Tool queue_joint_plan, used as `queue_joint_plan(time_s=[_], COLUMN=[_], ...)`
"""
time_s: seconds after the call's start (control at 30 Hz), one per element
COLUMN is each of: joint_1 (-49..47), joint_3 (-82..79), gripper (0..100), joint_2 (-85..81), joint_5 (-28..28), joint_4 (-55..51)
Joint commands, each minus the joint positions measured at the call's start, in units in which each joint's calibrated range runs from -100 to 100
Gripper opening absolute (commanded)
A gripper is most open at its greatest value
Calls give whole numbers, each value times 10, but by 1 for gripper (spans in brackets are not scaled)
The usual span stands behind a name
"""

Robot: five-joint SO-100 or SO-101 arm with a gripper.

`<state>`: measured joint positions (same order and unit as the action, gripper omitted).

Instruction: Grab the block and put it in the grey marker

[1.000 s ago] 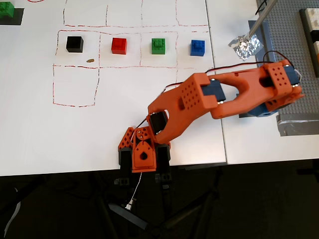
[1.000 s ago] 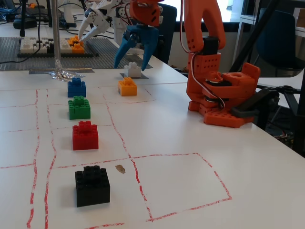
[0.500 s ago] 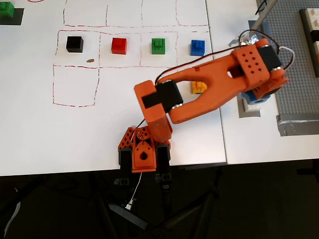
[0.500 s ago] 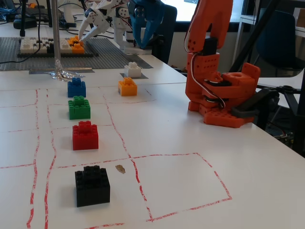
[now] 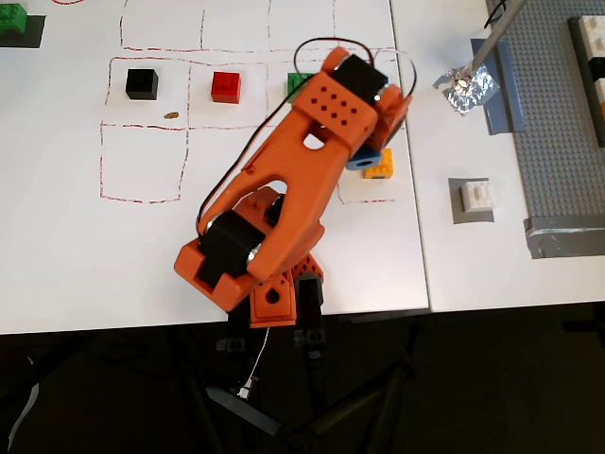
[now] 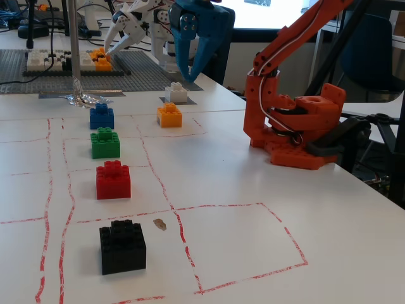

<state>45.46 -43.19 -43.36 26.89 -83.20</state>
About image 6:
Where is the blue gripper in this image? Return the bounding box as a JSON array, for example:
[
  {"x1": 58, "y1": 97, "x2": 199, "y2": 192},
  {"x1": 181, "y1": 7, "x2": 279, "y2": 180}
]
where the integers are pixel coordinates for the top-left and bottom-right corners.
[{"x1": 168, "y1": 0, "x2": 237, "y2": 84}]

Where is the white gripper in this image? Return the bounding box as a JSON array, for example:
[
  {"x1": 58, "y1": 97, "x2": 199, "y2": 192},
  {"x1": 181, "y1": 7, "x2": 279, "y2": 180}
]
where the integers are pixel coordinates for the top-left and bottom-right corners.
[{"x1": 104, "y1": 0, "x2": 156, "y2": 56}]

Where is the white brick block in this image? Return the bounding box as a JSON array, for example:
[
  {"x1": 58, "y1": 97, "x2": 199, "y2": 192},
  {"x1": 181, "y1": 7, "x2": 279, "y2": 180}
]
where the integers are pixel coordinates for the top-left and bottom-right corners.
[{"x1": 164, "y1": 82, "x2": 189, "y2": 104}]

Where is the orange brick block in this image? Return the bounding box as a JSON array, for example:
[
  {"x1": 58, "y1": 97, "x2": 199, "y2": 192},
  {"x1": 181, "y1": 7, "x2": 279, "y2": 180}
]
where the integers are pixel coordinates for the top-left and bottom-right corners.
[{"x1": 156, "y1": 102, "x2": 184, "y2": 128}]

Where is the blue brick block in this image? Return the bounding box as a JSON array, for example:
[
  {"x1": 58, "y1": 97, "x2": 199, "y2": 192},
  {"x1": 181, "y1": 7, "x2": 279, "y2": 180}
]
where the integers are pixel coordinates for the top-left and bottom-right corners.
[{"x1": 89, "y1": 102, "x2": 115, "y2": 130}]

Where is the green brick block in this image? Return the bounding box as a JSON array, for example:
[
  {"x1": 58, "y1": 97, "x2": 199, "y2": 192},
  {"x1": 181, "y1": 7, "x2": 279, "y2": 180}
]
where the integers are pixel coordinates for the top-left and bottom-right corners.
[{"x1": 90, "y1": 127, "x2": 122, "y2": 160}]

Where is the red brick block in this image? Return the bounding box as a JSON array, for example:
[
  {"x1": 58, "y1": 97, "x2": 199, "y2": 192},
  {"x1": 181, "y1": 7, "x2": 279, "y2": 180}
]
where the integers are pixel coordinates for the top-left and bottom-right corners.
[{"x1": 96, "y1": 160, "x2": 132, "y2": 200}]

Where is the black brick block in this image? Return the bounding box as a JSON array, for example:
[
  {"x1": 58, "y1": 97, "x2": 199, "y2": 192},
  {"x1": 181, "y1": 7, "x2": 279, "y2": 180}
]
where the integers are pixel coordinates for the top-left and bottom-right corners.
[{"x1": 99, "y1": 219, "x2": 147, "y2": 276}]

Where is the grey studded baseplate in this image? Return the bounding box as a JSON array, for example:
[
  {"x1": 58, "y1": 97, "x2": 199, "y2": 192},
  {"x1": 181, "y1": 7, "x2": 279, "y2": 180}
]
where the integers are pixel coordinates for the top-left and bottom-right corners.
[{"x1": 0, "y1": 49, "x2": 205, "y2": 95}]

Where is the metal pole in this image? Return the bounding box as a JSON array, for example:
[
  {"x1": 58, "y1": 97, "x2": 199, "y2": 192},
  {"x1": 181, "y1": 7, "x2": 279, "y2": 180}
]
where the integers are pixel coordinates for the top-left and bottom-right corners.
[{"x1": 68, "y1": 0, "x2": 82, "y2": 80}]

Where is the crumpled aluminium foil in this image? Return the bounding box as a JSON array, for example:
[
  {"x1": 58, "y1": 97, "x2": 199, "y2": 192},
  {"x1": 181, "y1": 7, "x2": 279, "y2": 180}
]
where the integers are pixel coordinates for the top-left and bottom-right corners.
[{"x1": 59, "y1": 77, "x2": 114, "y2": 109}]

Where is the bright monitor screen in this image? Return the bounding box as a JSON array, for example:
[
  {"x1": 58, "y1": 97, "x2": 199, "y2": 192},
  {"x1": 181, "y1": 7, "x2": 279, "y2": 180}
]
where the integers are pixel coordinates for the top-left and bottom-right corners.
[{"x1": 232, "y1": 0, "x2": 319, "y2": 31}]

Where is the white and black brick slab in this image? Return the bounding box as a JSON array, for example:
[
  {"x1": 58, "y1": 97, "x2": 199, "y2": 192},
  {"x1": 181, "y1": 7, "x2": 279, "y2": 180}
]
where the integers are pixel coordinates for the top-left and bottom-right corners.
[{"x1": 26, "y1": 49, "x2": 96, "y2": 73}]

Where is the black tripod stand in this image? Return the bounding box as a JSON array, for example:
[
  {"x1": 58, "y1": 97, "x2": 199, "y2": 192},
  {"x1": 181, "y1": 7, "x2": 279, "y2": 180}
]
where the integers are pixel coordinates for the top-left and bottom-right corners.
[{"x1": 26, "y1": 0, "x2": 36, "y2": 49}]

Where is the black table clamp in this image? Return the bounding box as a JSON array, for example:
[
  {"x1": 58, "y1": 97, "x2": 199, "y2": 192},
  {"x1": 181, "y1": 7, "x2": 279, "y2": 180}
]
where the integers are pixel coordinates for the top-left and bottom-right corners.
[{"x1": 305, "y1": 113, "x2": 402, "y2": 158}]

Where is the green circuit board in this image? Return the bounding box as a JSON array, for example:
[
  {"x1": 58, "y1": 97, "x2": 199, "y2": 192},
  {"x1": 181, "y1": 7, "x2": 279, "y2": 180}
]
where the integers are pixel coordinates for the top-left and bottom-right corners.
[{"x1": 363, "y1": 174, "x2": 393, "y2": 199}]

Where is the black metal post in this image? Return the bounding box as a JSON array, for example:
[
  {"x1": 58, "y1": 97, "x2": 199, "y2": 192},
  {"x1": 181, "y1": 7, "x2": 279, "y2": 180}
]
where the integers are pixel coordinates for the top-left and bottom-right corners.
[{"x1": 390, "y1": 91, "x2": 405, "y2": 203}]

